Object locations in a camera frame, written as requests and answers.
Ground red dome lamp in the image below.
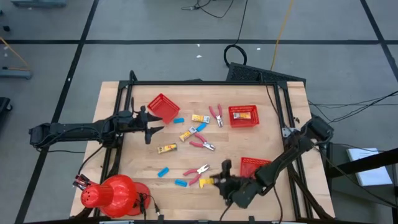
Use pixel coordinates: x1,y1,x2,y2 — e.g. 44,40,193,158
80,174,152,218

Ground black perforated computer case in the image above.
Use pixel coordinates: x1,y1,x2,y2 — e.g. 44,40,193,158
226,62,307,84

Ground pink handled pliers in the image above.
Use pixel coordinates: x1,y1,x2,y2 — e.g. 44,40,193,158
182,164,211,187
208,103,224,128
188,133,216,152

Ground white booklet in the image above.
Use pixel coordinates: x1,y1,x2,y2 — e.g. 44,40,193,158
346,147,394,187

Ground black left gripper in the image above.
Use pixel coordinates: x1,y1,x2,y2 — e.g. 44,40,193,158
132,105,165,146

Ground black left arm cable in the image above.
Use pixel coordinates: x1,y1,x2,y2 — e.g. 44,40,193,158
77,143,105,175

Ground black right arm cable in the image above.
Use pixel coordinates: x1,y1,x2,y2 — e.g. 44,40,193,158
218,198,234,223

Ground black aluminium table frame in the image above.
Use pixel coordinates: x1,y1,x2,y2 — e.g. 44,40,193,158
93,70,335,223

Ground red plastic basket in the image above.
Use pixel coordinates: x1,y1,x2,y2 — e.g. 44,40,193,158
239,156,273,179
228,105,261,129
147,93,182,125

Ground black floor cable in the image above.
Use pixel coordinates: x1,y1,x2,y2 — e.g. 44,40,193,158
181,0,231,19

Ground black cable bundle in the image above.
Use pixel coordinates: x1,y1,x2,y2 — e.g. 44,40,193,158
307,90,398,124

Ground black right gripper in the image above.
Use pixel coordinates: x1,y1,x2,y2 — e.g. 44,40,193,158
212,159,247,200

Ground yellow hanging cable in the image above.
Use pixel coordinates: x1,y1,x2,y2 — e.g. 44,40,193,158
269,0,295,72

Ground black hanging cable with coil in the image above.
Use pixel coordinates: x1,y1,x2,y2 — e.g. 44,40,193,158
223,0,249,68

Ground red and black clamp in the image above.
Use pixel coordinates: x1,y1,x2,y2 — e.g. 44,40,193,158
72,174,91,191

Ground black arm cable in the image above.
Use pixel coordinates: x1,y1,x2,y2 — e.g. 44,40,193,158
218,198,234,223
77,143,105,175

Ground black side stand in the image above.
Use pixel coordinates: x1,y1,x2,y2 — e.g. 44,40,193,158
323,141,398,224

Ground yellow rod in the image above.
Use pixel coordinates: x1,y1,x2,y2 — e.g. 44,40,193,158
0,37,32,72

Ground grey floor base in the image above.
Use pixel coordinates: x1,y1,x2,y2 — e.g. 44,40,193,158
0,68,33,80
11,0,68,8

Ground black lamp cable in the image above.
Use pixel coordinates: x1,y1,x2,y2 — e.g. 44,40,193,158
136,192,161,216

